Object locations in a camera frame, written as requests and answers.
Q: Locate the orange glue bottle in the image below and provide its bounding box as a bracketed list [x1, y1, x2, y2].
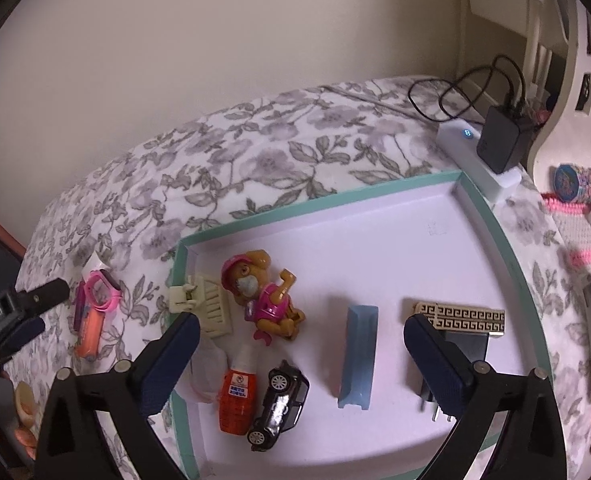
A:
[218, 344, 257, 436]

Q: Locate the person's left hand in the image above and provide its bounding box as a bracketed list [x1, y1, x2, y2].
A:
[0, 377, 37, 471]

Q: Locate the purple plastic stick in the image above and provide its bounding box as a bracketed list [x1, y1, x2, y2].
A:
[73, 280, 86, 333]

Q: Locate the pink smart watch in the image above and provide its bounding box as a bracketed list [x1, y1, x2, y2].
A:
[84, 269, 122, 313]

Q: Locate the cream plastic hair claw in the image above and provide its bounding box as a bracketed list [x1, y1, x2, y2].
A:
[168, 273, 233, 338]

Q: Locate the black power adapter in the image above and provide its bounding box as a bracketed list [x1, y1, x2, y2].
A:
[408, 330, 489, 419]

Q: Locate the gold black patterned harmonica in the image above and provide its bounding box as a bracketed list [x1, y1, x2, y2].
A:
[414, 301, 506, 337]

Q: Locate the blue orange small box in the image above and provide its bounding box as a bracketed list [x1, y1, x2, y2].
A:
[338, 306, 379, 411]

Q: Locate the floral grey white blanket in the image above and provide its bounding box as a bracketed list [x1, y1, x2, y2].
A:
[4, 75, 591, 480]

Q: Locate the black cable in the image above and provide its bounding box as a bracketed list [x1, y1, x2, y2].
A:
[406, 54, 530, 124]

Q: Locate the black plugged adapter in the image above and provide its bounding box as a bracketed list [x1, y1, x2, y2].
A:
[477, 106, 534, 174]

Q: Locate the white power strip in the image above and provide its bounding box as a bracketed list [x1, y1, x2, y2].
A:
[435, 119, 522, 203]

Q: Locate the blue orange carrot knife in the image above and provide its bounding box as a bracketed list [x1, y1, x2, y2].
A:
[75, 308, 104, 359]

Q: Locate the pink crochet mat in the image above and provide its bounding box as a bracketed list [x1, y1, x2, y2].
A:
[544, 196, 591, 273]

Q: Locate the black toy car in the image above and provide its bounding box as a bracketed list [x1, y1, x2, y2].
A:
[246, 360, 309, 452]

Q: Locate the white charger cube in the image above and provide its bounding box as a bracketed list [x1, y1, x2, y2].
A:
[82, 252, 108, 274]

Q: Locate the white wooden shelf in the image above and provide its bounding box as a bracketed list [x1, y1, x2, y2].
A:
[460, 0, 591, 190]

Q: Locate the teal white tray box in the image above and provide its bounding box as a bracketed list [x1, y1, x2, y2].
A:
[170, 171, 550, 479]

